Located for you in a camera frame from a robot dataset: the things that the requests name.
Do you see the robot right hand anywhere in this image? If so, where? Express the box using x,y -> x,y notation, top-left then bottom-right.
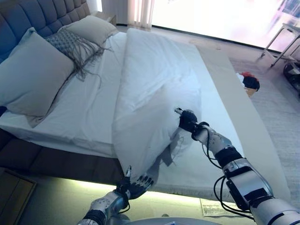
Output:
173,107 -> 201,135

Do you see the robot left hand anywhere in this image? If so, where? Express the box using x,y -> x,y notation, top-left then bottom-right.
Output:
116,165 -> 155,200

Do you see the white duvet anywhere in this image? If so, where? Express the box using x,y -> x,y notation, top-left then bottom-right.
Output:
112,28 -> 202,179

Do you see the beige bed throw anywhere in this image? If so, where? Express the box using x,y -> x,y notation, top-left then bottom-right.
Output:
188,39 -> 293,203

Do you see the robot white torso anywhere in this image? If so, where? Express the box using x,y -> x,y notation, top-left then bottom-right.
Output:
103,214 -> 256,225

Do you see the black garment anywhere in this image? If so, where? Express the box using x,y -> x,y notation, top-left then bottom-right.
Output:
242,76 -> 260,91

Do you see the grey patterned rug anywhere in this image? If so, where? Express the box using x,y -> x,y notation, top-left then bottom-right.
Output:
199,55 -> 300,218

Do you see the large bright window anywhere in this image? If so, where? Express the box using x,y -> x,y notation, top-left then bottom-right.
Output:
150,0 -> 300,51

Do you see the cream vertical curtain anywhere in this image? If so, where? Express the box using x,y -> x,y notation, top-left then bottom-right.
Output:
126,0 -> 155,28

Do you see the dark wooden nightstand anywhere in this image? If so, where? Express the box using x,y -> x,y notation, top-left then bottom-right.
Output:
0,167 -> 37,225

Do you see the small light wooden nightstand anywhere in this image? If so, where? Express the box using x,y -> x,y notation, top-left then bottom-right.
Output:
96,11 -> 117,25

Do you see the small beige pillow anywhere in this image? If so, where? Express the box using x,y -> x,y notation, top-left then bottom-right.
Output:
58,15 -> 118,46

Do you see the grey knit fringed cushion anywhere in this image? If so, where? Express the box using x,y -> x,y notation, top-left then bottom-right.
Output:
45,30 -> 112,90

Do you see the large beige pillow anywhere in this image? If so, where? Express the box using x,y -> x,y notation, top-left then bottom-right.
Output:
0,27 -> 75,128

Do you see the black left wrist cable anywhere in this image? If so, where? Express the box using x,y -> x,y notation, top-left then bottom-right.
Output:
117,186 -> 131,214

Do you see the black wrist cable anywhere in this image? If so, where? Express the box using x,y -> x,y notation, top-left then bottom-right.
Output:
117,186 -> 131,214
201,127 -> 223,168

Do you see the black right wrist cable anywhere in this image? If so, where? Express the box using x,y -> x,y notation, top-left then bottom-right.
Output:
201,127 -> 223,168

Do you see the black right elbow cable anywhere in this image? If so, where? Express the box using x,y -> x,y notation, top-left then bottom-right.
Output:
213,175 -> 256,221

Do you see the white metal frame table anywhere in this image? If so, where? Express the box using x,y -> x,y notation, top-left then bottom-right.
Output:
259,22 -> 300,68

